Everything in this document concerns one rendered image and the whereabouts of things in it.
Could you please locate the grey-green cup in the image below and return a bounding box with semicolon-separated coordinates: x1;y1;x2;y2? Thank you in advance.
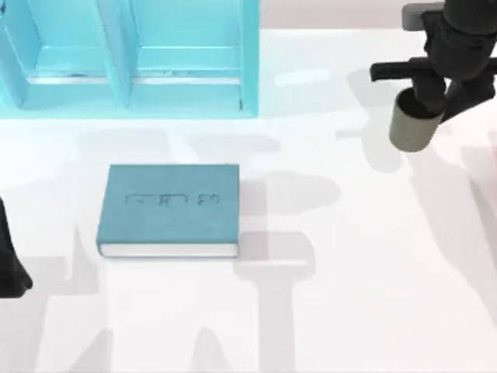
388;88;446;153

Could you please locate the pale grey rounded box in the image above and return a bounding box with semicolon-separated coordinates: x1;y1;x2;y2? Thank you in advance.
401;3;426;31

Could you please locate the light blue rack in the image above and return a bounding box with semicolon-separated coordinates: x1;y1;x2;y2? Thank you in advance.
0;0;259;120

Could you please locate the teal book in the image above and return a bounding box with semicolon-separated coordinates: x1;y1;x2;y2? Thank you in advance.
96;163;242;260

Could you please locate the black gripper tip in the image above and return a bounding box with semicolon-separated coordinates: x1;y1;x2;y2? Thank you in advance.
0;197;34;301

